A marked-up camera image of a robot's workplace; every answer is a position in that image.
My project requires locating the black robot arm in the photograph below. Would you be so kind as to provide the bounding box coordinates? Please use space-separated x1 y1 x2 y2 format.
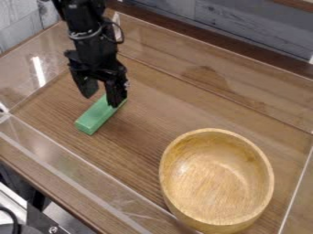
51 0 129 108

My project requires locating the clear acrylic corner bracket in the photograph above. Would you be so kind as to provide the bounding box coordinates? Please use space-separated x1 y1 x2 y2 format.
111 12 122 41

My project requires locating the brown wooden bowl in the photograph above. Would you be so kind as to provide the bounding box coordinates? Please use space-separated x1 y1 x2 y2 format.
159 128 276 234

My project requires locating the black cable bottom left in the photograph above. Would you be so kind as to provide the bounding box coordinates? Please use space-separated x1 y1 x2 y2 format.
0 205 22 234

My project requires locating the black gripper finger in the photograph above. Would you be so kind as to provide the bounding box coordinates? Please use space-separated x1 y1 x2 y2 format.
71 70 99 99
106 79 129 108

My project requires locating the green rectangular block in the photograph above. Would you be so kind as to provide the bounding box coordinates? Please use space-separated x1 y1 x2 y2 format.
75 96 127 135

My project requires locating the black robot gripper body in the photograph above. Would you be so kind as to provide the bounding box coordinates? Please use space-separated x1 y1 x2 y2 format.
64 31 127 82

